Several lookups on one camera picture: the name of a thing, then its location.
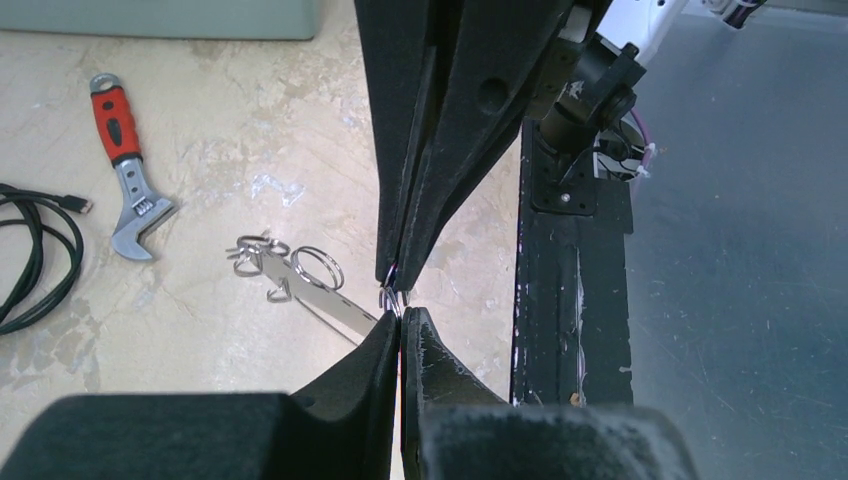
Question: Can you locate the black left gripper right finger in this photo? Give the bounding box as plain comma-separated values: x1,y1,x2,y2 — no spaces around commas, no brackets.
400,308,698,479

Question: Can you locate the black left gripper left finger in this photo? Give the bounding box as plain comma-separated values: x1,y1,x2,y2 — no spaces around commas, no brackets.
1,313,400,479

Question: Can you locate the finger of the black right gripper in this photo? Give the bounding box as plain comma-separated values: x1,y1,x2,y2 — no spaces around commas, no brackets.
394,0,614,293
355,1,464,285

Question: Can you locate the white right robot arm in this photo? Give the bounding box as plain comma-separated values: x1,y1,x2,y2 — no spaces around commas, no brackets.
355,1,683,291

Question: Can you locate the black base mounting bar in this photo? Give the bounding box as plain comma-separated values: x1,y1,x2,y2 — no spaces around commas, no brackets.
509,121,634,406

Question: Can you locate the clear green plastic toolbox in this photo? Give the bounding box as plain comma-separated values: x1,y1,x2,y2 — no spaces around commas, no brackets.
1,0,325,40

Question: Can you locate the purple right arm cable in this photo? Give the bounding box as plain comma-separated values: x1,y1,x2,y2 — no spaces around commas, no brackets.
625,109,658,180

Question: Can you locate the red handled adjustable wrench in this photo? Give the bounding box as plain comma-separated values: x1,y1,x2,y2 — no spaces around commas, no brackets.
89,73,177,262

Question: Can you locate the black coiled cable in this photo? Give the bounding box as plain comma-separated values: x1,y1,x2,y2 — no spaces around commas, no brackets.
0,182,95,337

